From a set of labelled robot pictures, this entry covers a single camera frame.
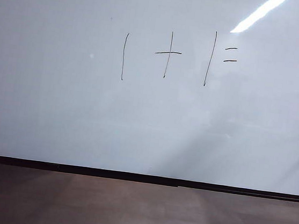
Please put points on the white whiteboard with black frame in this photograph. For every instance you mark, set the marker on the white whiteboard with black frame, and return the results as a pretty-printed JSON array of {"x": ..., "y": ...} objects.
[{"x": 59, "y": 93}]

